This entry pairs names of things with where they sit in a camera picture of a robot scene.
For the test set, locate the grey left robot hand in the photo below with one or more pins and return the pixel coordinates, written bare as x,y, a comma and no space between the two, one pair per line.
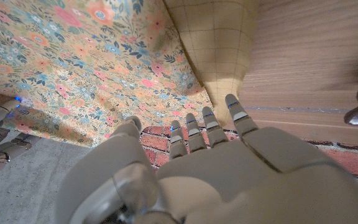
244,180

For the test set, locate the tan floral cloth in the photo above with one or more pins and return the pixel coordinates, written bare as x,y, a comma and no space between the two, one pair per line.
89,62

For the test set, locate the red brick print backdrop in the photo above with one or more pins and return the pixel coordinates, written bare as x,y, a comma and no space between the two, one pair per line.
346,158

